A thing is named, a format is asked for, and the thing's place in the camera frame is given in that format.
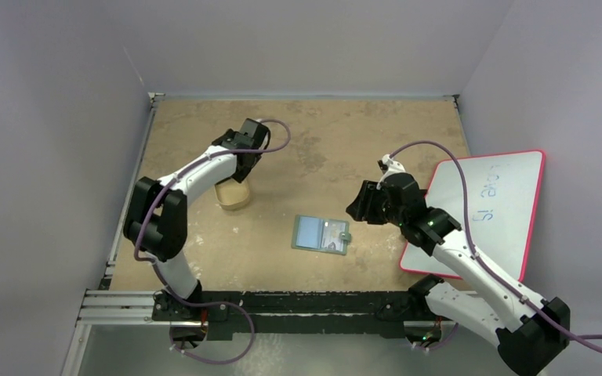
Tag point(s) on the pink framed whiteboard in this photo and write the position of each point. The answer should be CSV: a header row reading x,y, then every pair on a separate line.
x,y
503,192

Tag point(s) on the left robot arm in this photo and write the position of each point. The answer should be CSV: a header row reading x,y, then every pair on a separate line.
x,y
156,218

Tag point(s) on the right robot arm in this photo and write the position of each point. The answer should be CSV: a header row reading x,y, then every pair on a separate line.
x,y
528,330

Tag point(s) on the beige oval tray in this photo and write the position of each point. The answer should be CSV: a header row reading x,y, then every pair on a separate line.
x,y
232,195

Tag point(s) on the black base frame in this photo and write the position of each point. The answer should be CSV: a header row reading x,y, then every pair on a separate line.
x,y
388,314

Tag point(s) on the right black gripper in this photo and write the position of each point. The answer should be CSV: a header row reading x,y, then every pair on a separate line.
x,y
360,206

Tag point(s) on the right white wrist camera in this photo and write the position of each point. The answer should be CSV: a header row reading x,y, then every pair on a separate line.
x,y
389,166

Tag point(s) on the green card holder wallet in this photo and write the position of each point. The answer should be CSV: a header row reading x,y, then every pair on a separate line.
x,y
306,234

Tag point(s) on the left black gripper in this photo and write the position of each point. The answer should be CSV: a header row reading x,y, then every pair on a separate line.
x,y
240,176

